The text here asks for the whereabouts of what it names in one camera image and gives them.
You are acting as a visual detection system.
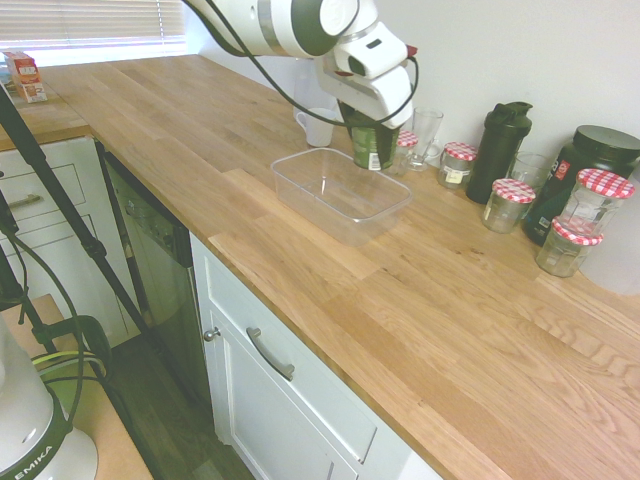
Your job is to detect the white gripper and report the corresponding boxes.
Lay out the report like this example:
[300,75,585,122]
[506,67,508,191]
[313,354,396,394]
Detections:
[319,58,415,172]

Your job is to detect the green cereal cup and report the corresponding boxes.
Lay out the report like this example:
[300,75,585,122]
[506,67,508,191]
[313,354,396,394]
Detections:
[349,110,401,173]

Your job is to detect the clear plastic rectangular container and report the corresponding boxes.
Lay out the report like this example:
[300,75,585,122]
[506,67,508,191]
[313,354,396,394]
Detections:
[270,147,414,249]

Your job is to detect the small jar red checked lid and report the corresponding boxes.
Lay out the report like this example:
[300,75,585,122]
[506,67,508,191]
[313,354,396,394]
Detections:
[387,130,419,176]

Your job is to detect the white ceramic mug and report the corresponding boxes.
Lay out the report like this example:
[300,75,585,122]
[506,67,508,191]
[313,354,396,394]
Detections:
[294,107,342,149]

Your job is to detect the tall clear drinking glass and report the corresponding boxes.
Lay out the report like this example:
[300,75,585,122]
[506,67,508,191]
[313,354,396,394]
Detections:
[412,107,444,173]

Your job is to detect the labelled jar red checked lid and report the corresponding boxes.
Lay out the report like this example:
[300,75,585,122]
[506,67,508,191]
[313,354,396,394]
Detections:
[438,141,478,191]
[482,178,536,235]

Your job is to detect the dark shaker bottle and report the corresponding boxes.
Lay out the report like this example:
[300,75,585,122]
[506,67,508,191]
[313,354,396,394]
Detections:
[465,101,534,205]

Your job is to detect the short clear glass tumbler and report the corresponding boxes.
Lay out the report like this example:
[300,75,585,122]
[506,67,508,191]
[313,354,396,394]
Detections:
[509,151,554,201]

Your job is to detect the dark Vega protein tub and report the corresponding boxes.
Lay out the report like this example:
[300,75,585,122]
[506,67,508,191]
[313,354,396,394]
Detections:
[522,124,640,247]

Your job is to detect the faceted jar red checked lid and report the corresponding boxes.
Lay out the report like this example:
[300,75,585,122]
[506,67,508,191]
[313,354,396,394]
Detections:
[535,217,605,279]

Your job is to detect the tall jar red checked lid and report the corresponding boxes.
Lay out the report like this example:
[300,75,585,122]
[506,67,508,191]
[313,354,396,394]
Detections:
[557,168,636,239]

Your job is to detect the dark dishwasher front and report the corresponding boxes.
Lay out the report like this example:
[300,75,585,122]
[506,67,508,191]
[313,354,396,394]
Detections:
[97,142,214,401]

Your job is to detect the white window blinds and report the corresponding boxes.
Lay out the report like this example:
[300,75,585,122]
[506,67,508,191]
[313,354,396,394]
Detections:
[0,0,187,51]

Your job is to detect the white cabinet with drawers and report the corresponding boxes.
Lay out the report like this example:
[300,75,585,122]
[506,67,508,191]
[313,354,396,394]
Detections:
[0,134,141,349]

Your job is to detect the orange white carton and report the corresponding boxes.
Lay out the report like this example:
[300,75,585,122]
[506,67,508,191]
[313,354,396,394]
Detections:
[1,50,50,105]

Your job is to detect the wooden mounting board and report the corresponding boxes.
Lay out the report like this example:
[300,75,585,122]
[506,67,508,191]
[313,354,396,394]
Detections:
[0,294,154,480]

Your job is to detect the silver cabinet bar handle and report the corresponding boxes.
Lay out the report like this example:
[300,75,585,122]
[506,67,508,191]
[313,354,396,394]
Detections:
[245,327,296,382]

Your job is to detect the black camera tripod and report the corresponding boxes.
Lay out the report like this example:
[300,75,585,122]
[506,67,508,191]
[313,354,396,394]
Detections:
[0,84,151,351]

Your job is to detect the white drawer with metal handle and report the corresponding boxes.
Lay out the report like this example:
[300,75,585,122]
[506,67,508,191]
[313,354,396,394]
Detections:
[189,232,451,480]

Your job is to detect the silver drawer handle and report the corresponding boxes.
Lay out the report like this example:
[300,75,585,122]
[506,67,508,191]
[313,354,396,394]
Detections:
[5,193,44,211]

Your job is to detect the yellow green cable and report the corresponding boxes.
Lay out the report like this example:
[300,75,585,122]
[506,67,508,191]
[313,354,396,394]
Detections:
[30,348,109,386]

